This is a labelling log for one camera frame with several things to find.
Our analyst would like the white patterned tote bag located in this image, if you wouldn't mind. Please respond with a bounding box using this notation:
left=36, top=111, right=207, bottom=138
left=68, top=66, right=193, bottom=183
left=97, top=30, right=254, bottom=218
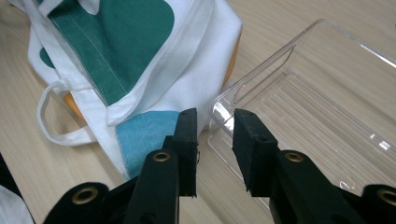
left=6, top=0, right=244, bottom=181

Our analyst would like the clear plastic tray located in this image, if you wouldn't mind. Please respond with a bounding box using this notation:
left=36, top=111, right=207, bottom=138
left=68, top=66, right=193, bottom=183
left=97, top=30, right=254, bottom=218
left=207, top=18, right=396, bottom=209

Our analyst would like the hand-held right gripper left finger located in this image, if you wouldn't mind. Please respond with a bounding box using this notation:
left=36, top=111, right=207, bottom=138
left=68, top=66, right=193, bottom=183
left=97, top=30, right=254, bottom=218
left=123, top=107, right=199, bottom=224

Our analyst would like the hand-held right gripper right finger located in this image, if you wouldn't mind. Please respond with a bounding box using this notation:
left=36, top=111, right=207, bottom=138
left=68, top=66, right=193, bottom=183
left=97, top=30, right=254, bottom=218
left=232, top=108, right=368, bottom=224

